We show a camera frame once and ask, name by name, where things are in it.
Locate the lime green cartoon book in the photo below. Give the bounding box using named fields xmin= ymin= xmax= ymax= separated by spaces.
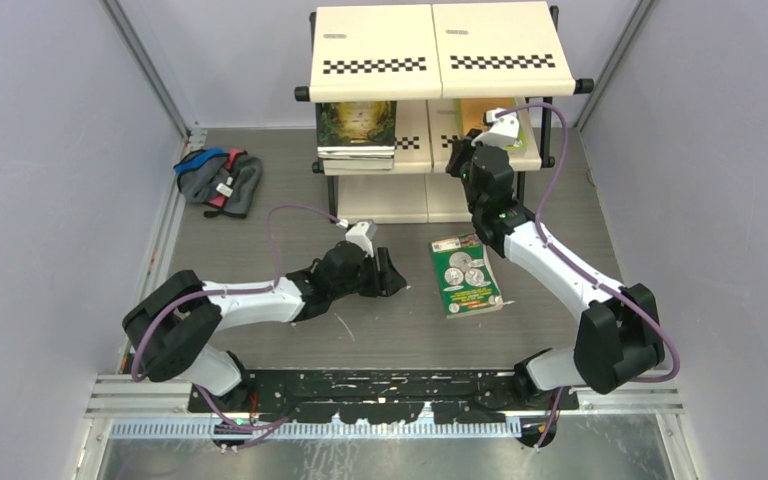
xmin=455 ymin=98 xmax=527 ymax=152

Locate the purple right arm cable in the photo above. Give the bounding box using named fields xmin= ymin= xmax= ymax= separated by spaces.
xmin=495 ymin=102 xmax=682 ymax=452

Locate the grey blue red cloth bag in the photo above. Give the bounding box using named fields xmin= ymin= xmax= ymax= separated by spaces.
xmin=173 ymin=147 xmax=264 ymax=219

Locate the aluminium frame rail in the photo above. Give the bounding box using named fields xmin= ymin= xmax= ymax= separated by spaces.
xmin=116 ymin=126 xmax=209 ymax=374

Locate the orange Huckleberry Finn book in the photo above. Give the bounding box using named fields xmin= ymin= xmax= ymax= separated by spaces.
xmin=455 ymin=98 xmax=516 ymax=135

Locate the green Alice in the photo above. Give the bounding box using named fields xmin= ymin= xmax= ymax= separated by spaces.
xmin=316 ymin=101 xmax=397 ymax=150

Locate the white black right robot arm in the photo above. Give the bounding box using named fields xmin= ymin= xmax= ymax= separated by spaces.
xmin=446 ymin=136 xmax=667 ymax=411

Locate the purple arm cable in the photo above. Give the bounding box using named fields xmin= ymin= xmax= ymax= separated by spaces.
xmin=130 ymin=203 xmax=349 ymax=452
xmin=495 ymin=102 xmax=682 ymax=452

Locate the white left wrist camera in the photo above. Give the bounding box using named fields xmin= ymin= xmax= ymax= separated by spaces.
xmin=336 ymin=218 xmax=377 ymax=258

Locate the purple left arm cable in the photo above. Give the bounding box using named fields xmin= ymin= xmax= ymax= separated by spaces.
xmin=130 ymin=203 xmax=349 ymax=452

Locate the dark green cartoon book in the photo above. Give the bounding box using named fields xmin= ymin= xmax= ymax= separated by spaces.
xmin=429 ymin=233 xmax=504 ymax=319

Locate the cream three-tier shelf rack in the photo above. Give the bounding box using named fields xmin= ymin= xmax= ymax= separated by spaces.
xmin=294 ymin=1 xmax=594 ymax=223

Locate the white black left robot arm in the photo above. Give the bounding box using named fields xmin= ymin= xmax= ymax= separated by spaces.
xmin=122 ymin=241 xmax=407 ymax=413

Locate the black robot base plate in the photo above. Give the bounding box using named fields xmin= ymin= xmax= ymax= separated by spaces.
xmin=212 ymin=369 xmax=580 ymax=425

